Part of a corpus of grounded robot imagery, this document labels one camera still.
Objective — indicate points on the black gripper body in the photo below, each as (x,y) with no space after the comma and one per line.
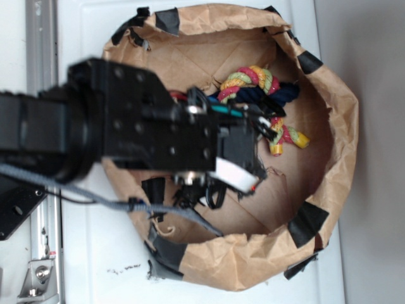
(208,148)

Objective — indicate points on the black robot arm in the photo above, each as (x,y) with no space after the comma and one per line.
(51,139)

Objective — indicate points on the brown paper bag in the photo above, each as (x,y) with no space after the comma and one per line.
(282,226)

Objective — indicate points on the multicolour rope toy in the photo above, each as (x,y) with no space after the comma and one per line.
(253,85)

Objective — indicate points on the black octagonal mount plate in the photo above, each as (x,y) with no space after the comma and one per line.
(18,201)

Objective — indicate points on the metal corner bracket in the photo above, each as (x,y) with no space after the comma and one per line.
(40,284)

